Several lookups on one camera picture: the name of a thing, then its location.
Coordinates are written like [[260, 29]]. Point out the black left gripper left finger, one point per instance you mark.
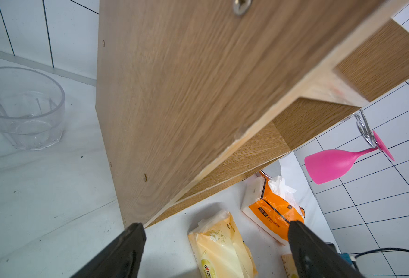
[[120, 259]]

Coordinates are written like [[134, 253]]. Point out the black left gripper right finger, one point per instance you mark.
[[313, 258]]

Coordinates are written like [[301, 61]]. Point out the chrome glass holder stand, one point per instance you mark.
[[364, 129]]

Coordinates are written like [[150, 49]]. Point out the yellow tissue pack bottom shelf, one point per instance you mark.
[[219, 249]]

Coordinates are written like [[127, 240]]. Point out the clear plastic cup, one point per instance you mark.
[[32, 108]]

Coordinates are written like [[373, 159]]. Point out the wooden three-tier shelf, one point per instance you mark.
[[192, 96]]

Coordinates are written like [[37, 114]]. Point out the orange tissue pack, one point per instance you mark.
[[271, 204]]

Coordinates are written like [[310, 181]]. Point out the cream yellow tissue pack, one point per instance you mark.
[[289, 266]]

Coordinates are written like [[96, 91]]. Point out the pink plastic wine glass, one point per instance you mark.
[[328, 165]]

